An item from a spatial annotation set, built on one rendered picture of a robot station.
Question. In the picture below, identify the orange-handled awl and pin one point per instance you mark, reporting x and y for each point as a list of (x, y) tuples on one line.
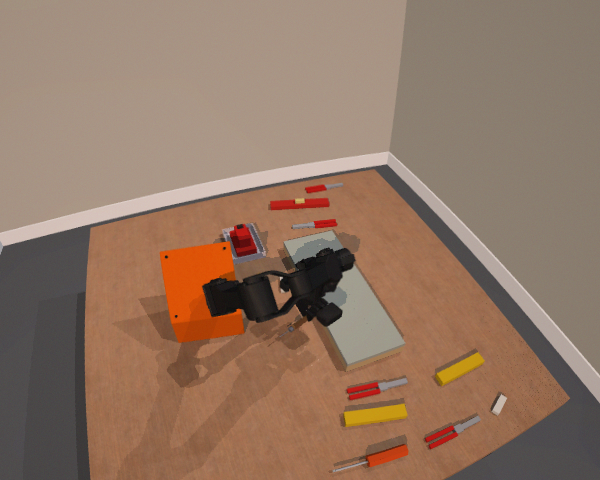
[(381, 457)]

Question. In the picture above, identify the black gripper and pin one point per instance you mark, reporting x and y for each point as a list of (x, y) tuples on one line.
[(326, 313)]

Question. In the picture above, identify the awl with brown wooden handle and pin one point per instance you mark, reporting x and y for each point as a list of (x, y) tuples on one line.
[(296, 325)]

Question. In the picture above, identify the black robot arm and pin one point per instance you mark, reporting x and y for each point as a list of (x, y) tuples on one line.
[(255, 296)]

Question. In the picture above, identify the yellow rectangular bar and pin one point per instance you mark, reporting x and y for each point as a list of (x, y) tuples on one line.
[(459, 369), (375, 415)]

